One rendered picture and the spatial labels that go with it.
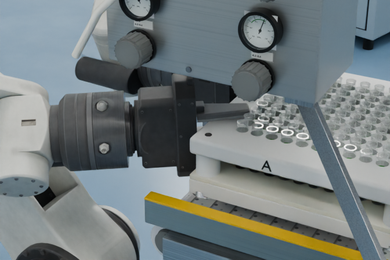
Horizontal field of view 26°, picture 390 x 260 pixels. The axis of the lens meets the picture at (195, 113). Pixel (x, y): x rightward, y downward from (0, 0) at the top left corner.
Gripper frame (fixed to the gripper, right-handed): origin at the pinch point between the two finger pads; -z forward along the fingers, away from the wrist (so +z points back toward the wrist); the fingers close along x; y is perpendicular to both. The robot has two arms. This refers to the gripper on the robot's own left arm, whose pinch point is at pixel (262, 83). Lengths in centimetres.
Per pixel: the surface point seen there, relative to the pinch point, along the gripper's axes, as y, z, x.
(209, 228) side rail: 21.0, -6.5, 7.7
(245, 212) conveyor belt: 13.2, -6.0, 10.0
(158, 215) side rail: 21.9, -0.1, 7.7
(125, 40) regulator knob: 27.1, -2.0, -14.9
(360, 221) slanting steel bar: 22.7, -24.6, -0.4
